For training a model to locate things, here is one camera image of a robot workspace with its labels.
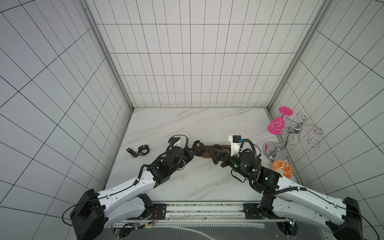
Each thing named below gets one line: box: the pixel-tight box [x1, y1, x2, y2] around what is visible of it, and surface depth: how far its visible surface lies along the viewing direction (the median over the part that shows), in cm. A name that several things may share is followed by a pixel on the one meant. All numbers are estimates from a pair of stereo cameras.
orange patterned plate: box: [272, 160, 294, 179], surface depth 87 cm
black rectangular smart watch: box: [126, 147, 138, 158], surface depth 94 cm
